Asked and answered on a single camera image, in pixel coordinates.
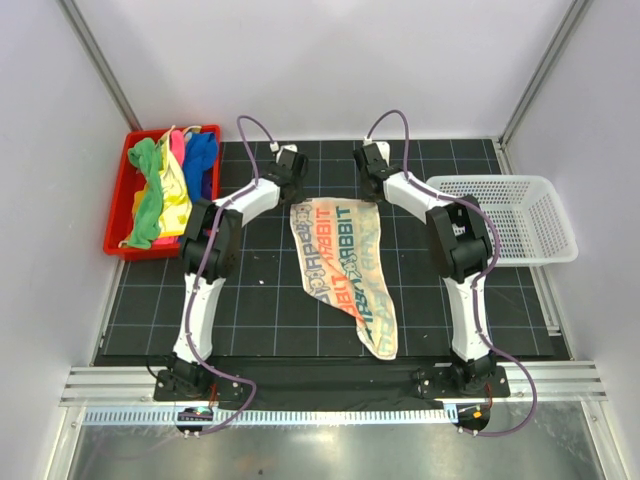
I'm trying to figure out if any right aluminium frame post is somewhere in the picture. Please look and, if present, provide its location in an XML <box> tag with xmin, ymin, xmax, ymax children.
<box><xmin>498</xmin><ymin>0</ymin><xmax>592</xmax><ymax>149</ymax></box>

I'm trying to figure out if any slotted white cable duct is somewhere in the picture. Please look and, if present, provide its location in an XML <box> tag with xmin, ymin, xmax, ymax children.
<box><xmin>83</xmin><ymin>405</ymin><xmax>458</xmax><ymax>428</ymax></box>

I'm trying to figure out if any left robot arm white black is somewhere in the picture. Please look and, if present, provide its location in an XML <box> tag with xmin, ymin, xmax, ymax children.
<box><xmin>154</xmin><ymin>142</ymin><xmax>308</xmax><ymax>401</ymax></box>

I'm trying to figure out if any yellow towel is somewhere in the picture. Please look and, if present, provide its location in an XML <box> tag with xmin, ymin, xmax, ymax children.
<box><xmin>126</xmin><ymin>130</ymin><xmax>192</xmax><ymax>249</ymax></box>

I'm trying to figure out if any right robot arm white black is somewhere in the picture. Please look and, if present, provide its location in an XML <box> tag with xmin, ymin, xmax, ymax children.
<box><xmin>353</xmin><ymin>140</ymin><xmax>496</xmax><ymax>396</ymax></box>

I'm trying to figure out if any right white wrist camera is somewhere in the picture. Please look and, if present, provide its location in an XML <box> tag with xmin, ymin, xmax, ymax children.
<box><xmin>363</xmin><ymin>139</ymin><xmax>390</xmax><ymax>157</ymax></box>

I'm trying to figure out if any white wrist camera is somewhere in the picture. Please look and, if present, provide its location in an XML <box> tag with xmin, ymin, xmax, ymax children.
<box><xmin>269</xmin><ymin>142</ymin><xmax>298</xmax><ymax>156</ymax></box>
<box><xmin>363</xmin><ymin>139</ymin><xmax>390</xmax><ymax>157</ymax></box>

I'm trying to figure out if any left aluminium frame post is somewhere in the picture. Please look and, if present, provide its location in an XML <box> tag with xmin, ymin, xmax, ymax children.
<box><xmin>58</xmin><ymin>0</ymin><xmax>142</xmax><ymax>131</ymax></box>

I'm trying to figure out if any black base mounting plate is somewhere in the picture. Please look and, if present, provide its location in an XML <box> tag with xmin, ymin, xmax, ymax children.
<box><xmin>153</xmin><ymin>356</ymin><xmax>511</xmax><ymax>412</ymax></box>

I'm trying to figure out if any red plastic bin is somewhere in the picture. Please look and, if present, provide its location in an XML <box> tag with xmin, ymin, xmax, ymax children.
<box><xmin>103</xmin><ymin>125</ymin><xmax>221</xmax><ymax>261</ymax></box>

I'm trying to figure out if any aluminium frame post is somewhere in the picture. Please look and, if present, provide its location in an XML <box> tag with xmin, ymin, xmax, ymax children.
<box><xmin>58</xmin><ymin>0</ymin><xmax>142</xmax><ymax>131</ymax></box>
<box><xmin>498</xmin><ymin>0</ymin><xmax>592</xmax><ymax>149</ymax></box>

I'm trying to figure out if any green towel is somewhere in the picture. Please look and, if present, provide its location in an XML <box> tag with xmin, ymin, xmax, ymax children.
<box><xmin>128</xmin><ymin>138</ymin><xmax>166</xmax><ymax>250</ymax></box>

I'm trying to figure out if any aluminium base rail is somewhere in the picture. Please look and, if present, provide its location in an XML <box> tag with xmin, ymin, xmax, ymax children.
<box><xmin>59</xmin><ymin>361</ymin><xmax>607</xmax><ymax>407</ymax></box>

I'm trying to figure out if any rabbit print towel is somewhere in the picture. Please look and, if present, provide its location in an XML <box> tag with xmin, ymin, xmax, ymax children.
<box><xmin>290</xmin><ymin>197</ymin><xmax>398</xmax><ymax>361</ymax></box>

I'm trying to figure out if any white perforated plastic basket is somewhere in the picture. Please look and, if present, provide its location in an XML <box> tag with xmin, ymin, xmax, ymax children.
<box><xmin>427</xmin><ymin>175</ymin><xmax>579</xmax><ymax>267</ymax></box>

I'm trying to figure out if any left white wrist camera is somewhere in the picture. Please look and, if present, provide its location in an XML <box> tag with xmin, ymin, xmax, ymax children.
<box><xmin>269</xmin><ymin>142</ymin><xmax>298</xmax><ymax>156</ymax></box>

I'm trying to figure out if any blue towel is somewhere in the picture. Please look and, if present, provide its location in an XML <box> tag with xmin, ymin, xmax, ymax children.
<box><xmin>183</xmin><ymin>132</ymin><xmax>219</xmax><ymax>203</ymax></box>

